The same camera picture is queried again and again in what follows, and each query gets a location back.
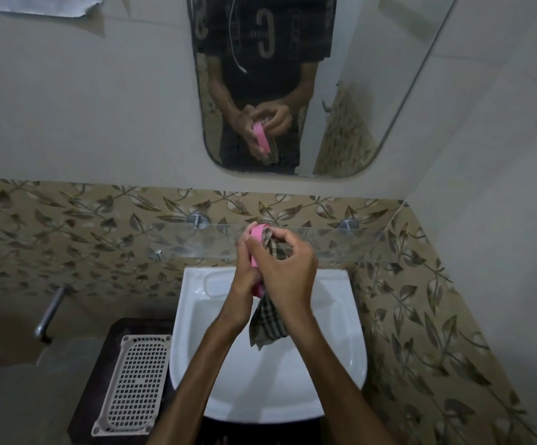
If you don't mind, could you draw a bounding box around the person's right hand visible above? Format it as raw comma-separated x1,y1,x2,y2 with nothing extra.
244,226,319,323

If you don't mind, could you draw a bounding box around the person's left hand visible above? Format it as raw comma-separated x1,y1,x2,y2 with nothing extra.
221,221,264,335

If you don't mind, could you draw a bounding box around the checkered cleaning cloth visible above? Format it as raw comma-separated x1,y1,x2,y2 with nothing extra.
248,228,293,350

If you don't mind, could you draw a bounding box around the pink soap dish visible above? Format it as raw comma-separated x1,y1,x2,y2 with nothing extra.
248,223,272,297

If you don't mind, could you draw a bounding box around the white wash basin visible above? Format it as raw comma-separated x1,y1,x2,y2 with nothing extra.
170,267,368,425

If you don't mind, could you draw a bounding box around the person's right forearm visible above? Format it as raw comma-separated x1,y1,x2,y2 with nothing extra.
285,312,399,445

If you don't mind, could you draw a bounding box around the person's left forearm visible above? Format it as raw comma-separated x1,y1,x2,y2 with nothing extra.
146,315,251,445

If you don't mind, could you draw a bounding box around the clear glass shelf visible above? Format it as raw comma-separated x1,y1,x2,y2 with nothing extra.
150,222,388,269

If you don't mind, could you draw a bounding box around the white plastic perforated basket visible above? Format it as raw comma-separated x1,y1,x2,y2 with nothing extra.
91,334,173,437

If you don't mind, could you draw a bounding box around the dark stool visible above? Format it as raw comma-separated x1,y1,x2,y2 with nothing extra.
68,318,176,445

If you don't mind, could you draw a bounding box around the torn white paper sheet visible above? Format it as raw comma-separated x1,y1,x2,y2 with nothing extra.
0,0,105,18

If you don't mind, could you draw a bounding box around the chrome wall tap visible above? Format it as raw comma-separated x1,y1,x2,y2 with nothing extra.
34,284,73,344

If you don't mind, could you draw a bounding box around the rounded wall mirror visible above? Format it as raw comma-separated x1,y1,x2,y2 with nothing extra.
186,0,462,177

